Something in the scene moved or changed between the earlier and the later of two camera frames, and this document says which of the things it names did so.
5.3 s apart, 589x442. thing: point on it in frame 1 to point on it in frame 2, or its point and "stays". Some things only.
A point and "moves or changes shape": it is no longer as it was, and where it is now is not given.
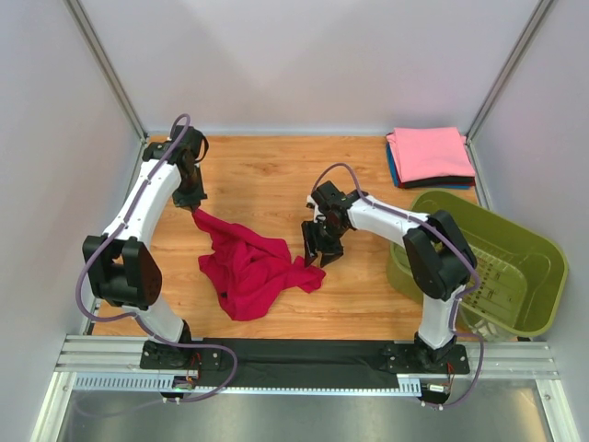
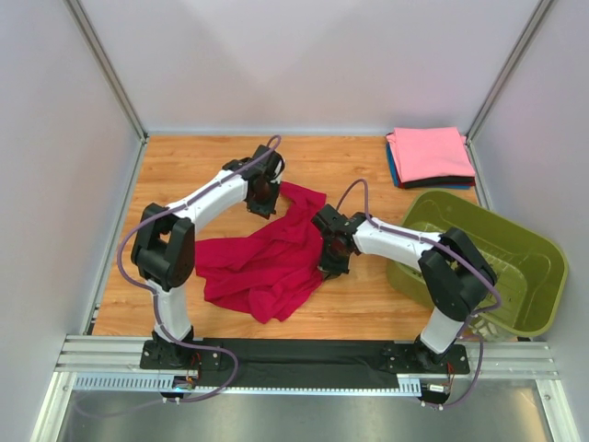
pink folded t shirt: (431, 152) stays
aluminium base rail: (101, 363) stays
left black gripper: (189, 199) to (262, 207)
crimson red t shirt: (250, 271) moves or changes shape
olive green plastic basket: (521, 272) stays
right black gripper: (322, 240) to (331, 265)
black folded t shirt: (440, 181) stays
